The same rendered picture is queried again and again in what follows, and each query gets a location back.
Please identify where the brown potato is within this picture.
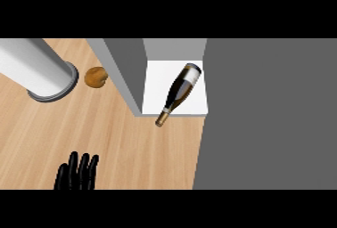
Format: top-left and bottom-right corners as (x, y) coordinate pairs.
(82, 66), (110, 89)

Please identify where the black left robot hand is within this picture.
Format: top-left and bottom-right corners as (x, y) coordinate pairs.
(53, 151), (100, 191)

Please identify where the dark grey cabinet door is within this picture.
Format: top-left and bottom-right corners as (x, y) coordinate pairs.
(190, 37), (337, 191)

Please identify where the dark wine bottle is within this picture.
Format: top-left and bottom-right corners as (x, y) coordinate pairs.
(153, 62), (202, 128)

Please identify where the grey cabinet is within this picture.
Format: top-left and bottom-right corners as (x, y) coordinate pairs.
(85, 37), (209, 118)

